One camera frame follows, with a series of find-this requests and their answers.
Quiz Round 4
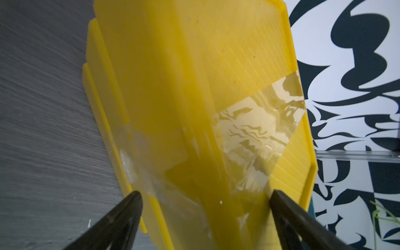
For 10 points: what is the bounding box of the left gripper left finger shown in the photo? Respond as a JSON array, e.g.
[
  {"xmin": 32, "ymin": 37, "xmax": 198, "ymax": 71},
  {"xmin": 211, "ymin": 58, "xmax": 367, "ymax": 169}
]
[{"xmin": 65, "ymin": 191, "xmax": 143, "ymax": 250}]

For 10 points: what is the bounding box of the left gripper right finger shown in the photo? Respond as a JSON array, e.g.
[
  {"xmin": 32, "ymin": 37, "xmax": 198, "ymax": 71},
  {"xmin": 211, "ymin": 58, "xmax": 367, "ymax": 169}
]
[{"xmin": 269, "ymin": 190, "xmax": 352, "ymax": 250}]

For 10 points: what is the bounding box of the yellow drawer cabinet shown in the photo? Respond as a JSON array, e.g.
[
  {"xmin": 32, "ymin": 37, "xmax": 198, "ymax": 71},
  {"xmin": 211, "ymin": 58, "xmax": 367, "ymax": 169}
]
[{"xmin": 82, "ymin": 1, "xmax": 317, "ymax": 250}]

